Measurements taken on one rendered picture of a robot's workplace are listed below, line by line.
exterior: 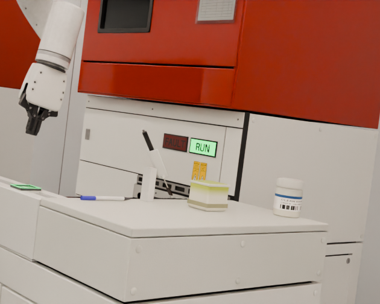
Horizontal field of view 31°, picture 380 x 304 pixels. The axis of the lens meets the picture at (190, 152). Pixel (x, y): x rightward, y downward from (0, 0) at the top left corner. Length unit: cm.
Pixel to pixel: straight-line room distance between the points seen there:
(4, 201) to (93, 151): 84
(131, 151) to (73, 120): 310
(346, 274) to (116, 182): 87
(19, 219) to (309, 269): 71
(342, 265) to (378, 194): 103
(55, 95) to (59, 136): 386
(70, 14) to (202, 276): 72
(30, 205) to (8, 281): 21
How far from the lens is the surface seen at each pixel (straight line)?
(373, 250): 346
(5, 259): 173
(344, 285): 250
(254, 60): 198
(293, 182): 175
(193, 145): 210
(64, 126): 553
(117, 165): 240
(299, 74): 214
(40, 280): 158
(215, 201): 167
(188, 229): 140
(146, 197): 170
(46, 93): 171
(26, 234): 163
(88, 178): 254
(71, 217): 148
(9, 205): 171
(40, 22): 183
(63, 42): 171
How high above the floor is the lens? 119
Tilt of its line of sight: 3 degrees down
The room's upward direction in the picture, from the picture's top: 7 degrees clockwise
